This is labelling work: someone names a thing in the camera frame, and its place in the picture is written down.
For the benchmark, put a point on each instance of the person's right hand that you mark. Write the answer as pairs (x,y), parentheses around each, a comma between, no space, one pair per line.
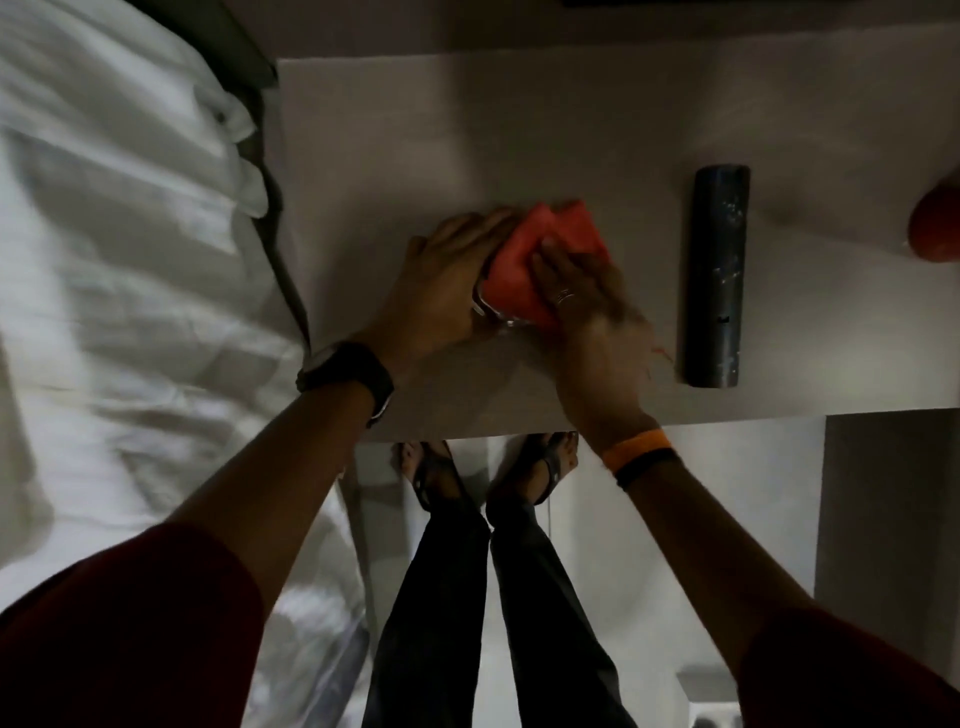
(607,360)

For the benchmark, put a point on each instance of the round red object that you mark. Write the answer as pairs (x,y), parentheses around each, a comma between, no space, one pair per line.
(937,225)

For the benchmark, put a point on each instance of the dark headboard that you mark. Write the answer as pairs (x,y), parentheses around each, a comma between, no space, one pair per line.
(217,37)

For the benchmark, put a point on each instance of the black wristband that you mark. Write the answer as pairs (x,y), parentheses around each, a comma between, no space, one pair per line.
(649,466)

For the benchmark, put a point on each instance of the person's right red sleeve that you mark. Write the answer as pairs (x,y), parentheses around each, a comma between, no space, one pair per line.
(847,675)

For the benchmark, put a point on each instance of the grey desk side panel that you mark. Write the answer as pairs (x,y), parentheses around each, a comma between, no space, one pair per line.
(885,540)

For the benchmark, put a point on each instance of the person's left forearm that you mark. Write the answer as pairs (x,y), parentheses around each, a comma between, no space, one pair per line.
(277,487)

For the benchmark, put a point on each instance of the person's right black sandal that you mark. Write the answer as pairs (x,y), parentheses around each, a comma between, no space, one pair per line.
(536,465)

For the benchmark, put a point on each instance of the white wall socket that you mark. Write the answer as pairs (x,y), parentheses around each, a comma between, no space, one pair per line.
(709,701)

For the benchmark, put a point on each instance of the person's red sleeve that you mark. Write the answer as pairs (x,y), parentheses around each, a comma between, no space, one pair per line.
(127,637)
(847,675)

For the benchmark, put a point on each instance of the person's trouser leg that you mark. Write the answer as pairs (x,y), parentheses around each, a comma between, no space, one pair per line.
(431,622)
(555,630)

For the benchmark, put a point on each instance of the white bed sheet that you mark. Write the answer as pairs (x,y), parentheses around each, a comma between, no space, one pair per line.
(112,300)

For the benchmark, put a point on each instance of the person's left hand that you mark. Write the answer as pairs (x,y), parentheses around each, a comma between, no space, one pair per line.
(431,300)

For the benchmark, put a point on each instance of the person's right fingers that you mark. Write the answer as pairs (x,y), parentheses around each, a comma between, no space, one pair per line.
(574,274)

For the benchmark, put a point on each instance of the person's right trouser leg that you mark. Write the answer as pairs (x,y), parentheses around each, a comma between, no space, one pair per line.
(555,630)

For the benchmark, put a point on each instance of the person's left black sandal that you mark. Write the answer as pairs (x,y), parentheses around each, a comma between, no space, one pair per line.
(435,476)

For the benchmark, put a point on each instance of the person's left trouser leg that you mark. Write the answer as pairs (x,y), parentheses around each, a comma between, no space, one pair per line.
(431,622)

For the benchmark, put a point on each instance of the black remote control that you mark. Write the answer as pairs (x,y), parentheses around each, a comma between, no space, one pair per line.
(718,277)

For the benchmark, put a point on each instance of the red cloth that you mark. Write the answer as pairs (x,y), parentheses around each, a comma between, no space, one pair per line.
(517,270)

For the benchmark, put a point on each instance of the person's left fingers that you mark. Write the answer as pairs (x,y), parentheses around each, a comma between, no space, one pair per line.
(469,232)

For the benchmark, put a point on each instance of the person's right forearm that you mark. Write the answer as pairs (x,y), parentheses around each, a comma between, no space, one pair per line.
(712,555)

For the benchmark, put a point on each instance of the shiny metal cup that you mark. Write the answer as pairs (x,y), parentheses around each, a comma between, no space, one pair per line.
(491,311)

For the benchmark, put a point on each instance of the orange wristband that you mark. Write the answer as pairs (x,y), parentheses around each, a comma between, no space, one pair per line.
(634,446)

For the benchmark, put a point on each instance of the person's left red sleeve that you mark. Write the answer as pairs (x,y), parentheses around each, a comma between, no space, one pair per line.
(127,637)

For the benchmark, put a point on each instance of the person's black sandal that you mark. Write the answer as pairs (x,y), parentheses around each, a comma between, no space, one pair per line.
(435,476)
(536,465)

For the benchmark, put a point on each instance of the black wristwatch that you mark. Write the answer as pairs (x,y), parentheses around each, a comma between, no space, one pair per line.
(352,371)

